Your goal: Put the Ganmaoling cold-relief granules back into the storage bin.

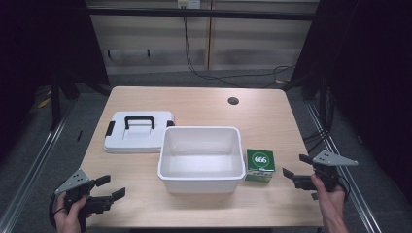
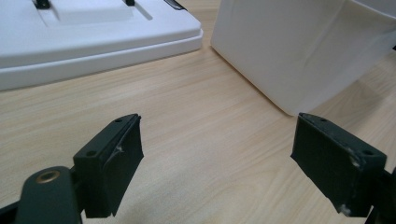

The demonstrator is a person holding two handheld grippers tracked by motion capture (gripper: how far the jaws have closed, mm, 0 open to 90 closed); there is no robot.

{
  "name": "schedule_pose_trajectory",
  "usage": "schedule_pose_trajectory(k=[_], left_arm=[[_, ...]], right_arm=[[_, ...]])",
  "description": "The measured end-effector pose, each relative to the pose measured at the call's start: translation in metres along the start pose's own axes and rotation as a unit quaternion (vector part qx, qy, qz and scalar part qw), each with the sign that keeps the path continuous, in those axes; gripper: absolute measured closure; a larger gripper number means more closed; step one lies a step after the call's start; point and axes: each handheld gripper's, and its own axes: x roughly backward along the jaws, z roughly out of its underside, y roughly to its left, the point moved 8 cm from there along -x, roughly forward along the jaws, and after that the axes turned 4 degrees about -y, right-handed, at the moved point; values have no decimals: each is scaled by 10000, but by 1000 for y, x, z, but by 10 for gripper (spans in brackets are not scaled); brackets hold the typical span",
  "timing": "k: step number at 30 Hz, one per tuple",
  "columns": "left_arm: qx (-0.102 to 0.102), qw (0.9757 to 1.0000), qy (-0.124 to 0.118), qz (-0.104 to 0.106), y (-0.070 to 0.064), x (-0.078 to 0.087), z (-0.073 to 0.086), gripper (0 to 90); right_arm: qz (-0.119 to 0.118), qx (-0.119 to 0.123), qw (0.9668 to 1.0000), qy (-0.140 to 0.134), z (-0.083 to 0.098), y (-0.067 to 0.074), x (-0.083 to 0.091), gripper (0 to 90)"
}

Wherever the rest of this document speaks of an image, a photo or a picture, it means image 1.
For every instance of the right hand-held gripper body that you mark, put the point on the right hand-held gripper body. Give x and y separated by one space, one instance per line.
330 171

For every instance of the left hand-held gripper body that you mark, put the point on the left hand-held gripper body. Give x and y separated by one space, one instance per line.
75 183

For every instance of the green cardboard box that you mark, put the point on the green cardboard box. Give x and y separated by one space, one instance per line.
260 163

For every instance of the white plastic storage box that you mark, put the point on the white plastic storage box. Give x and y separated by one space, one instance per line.
200 161

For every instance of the person's right hand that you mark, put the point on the person's right hand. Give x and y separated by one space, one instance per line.
327 202

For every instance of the person's left hand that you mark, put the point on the person's left hand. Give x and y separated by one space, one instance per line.
66 218

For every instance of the small black stick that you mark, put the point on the small black stick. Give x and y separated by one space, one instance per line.
79 136

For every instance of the black metal stand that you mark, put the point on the black metal stand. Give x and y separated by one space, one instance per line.
55 103

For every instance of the yellow floor tape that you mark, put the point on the yellow floor tape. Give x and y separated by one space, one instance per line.
44 103

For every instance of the black curtain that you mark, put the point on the black curtain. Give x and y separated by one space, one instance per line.
372 81

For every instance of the black horizontal bar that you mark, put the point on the black horizontal bar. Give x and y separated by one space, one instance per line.
200 14

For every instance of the metal floor rail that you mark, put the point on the metal floor rail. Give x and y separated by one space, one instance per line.
340 155
32 168

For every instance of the white wall socket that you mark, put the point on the white wall socket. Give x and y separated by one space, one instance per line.
188 3

